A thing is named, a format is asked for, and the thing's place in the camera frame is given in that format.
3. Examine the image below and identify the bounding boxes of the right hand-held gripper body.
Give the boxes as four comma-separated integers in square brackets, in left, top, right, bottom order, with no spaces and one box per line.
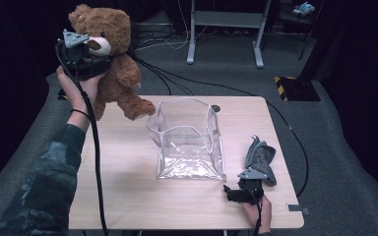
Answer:
[237,167,269,206]

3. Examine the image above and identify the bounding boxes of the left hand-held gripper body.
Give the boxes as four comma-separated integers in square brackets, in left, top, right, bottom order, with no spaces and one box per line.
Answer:
[56,29,91,80]

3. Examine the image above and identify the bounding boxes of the grey cloth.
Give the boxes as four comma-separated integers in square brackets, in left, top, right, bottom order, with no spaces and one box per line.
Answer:
[244,135,278,187]

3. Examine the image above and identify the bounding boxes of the brown teddy bear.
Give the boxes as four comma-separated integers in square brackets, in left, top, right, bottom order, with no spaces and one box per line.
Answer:
[68,3,157,122]

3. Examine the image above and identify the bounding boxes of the clear plastic bag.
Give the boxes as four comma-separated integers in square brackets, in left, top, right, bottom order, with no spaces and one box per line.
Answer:
[146,97,226,182]

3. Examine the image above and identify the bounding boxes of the person's right hand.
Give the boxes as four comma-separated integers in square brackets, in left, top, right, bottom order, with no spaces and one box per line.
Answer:
[240,195,273,234]

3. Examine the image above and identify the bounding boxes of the person's left hand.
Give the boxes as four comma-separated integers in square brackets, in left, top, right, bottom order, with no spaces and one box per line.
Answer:
[56,65,107,118]

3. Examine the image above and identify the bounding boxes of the black wristband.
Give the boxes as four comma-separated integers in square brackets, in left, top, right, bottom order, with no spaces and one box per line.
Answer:
[70,108,92,120]

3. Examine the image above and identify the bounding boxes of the dark curtain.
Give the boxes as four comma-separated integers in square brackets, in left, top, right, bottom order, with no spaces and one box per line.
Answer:
[0,0,67,198]
[303,0,378,217]

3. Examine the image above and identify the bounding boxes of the black striped stand base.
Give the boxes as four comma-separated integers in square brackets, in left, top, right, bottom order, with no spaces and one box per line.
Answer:
[274,76,322,102]

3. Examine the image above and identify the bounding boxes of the dark side table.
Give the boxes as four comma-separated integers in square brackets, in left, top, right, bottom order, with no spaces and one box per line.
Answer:
[277,0,326,62]

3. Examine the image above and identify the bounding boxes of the light blue white item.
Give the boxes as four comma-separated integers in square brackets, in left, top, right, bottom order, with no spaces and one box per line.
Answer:
[291,1,316,18]

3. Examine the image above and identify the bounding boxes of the right hand-held gripper cable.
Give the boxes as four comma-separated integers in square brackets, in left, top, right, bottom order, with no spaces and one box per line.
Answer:
[244,183,264,236]

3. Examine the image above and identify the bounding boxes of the hand-held gripper cable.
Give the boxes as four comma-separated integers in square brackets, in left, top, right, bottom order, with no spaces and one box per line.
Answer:
[244,183,264,236]
[54,42,109,236]

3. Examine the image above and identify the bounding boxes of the grey metal table bracket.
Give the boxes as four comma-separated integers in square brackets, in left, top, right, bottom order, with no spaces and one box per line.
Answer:
[286,204,310,215]

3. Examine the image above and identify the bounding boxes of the bundle of dark cables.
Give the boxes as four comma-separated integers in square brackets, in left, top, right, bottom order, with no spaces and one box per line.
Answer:
[137,29,191,50]

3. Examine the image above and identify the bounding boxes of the short black floor cable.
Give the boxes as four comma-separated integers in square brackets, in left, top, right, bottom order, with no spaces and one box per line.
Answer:
[134,58,195,96]

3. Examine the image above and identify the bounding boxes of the long black floor cable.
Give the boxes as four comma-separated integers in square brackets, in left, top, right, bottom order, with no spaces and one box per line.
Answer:
[132,57,310,198]

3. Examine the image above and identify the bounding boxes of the white floor cable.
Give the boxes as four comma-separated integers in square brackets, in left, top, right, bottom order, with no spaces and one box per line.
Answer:
[134,0,209,52]

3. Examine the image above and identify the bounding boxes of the left hand-held gripper cable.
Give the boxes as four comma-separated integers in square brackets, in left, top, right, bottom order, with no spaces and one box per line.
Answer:
[54,42,109,236]

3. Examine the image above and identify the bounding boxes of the white metal desk frame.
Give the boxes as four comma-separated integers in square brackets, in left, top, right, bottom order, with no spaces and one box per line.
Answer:
[186,0,274,69]

